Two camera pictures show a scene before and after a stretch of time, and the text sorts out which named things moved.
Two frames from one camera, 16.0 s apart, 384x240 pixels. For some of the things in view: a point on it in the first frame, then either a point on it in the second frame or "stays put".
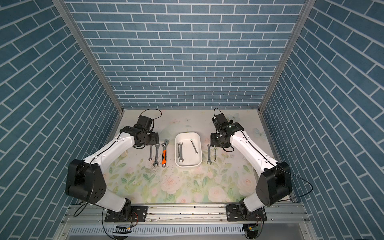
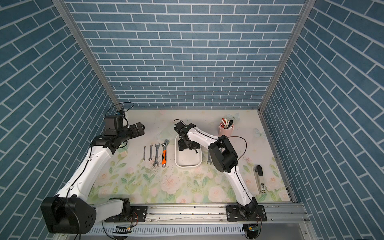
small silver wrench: x=150 y=158 stays put
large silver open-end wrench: x=156 y=164 stays put
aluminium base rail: x=94 y=215 stays put
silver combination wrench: x=178 y=150 to x=144 y=146
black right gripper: x=212 y=137 to x=181 y=145
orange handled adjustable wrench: x=164 y=155 stays put
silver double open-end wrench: x=209 y=155 stays put
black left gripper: x=155 y=138 to x=135 y=132
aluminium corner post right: x=304 y=15 stays put
